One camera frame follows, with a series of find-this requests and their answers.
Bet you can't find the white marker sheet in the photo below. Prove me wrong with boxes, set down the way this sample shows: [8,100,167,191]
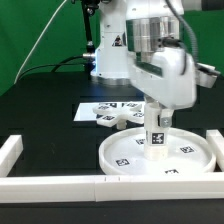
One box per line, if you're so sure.
[73,100,141,122]

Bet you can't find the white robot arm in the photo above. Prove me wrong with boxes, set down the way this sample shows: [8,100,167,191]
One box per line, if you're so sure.
[91,0,197,128]

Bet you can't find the white front fence bar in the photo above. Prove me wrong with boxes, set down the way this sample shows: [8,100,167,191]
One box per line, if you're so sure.
[0,172,224,203]

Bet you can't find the white cable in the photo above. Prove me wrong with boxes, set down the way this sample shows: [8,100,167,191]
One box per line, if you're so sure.
[13,0,69,85]

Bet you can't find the white fence bar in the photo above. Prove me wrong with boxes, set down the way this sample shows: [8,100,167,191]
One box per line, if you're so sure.
[206,129,224,172]
[0,172,224,203]
[0,135,23,178]

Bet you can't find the black cable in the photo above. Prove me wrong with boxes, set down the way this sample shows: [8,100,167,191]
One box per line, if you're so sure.
[14,54,91,84]

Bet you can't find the white cross-shaped table base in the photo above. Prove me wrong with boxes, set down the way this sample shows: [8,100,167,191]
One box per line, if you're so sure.
[93,102,144,130]

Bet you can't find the white round table top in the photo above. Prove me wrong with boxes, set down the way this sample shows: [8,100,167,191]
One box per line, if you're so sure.
[99,127,216,176]

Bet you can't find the black camera stand pole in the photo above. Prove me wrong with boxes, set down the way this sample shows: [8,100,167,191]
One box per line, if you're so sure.
[79,0,101,76]

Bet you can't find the white right fence bar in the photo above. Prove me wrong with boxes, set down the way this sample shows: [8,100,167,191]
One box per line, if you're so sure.
[206,129,224,172]

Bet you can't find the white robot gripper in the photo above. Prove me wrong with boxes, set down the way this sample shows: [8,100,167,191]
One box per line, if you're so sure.
[128,47,196,128]

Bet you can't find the white left fence bar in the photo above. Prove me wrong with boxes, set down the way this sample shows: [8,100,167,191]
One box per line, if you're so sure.
[0,135,23,178]

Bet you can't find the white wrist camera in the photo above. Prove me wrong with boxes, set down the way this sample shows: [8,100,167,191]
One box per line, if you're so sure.
[196,63,221,88]

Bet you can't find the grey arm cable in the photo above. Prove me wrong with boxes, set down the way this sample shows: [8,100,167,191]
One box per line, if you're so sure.
[164,0,200,74]

